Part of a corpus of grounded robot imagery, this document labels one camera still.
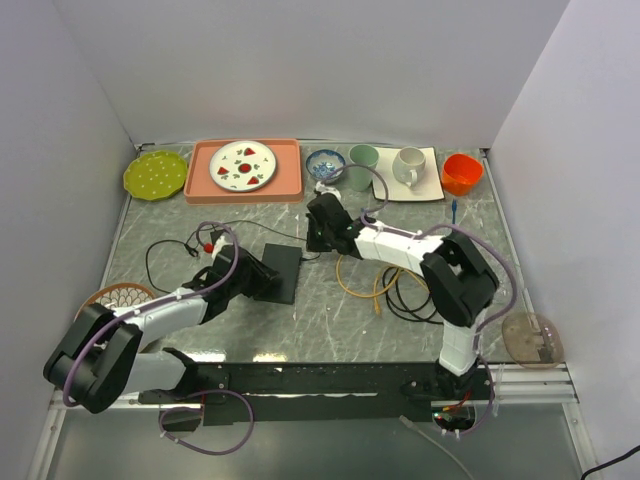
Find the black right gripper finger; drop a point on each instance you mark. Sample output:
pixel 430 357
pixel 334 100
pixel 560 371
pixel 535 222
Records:
pixel 332 243
pixel 312 239

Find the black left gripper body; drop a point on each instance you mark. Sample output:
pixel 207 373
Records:
pixel 243 284

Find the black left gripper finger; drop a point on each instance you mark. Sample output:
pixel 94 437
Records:
pixel 258 269
pixel 261 289

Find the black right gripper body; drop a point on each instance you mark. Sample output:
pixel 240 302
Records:
pixel 326 232

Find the black network switch box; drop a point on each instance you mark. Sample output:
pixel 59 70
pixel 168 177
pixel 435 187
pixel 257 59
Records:
pixel 286 262

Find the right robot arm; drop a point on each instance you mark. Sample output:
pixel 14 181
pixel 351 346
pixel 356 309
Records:
pixel 461 283

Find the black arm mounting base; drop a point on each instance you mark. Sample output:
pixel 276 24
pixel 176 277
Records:
pixel 274 391

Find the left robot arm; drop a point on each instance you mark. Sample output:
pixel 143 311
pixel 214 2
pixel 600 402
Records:
pixel 101 355

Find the pale green cup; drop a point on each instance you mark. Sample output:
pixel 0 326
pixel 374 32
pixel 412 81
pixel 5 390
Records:
pixel 363 160

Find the pink plastic tray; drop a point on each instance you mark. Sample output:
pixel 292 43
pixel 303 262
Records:
pixel 287 186

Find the blue white patterned bowl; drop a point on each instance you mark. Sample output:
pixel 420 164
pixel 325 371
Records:
pixel 325 165

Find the white watermelon pattern plate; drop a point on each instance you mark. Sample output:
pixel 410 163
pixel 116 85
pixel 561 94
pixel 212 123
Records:
pixel 243 166

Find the white ceramic mug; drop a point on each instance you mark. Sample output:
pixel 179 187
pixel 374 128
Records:
pixel 408 166

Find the white square plate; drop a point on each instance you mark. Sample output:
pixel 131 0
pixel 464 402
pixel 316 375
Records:
pixel 428 189

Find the brown petal pattern plate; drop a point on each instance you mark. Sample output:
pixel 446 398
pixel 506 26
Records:
pixel 120 295

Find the green dotted plate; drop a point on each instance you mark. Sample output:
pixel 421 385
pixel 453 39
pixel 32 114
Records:
pixel 155 176

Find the orange plastic bowl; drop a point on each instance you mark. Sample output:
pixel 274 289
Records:
pixel 460 174

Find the transparent brown oval dish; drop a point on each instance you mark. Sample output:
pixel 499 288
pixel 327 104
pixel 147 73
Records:
pixel 532 341

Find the aluminium frame rail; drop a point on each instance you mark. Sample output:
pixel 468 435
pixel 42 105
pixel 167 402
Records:
pixel 513 385

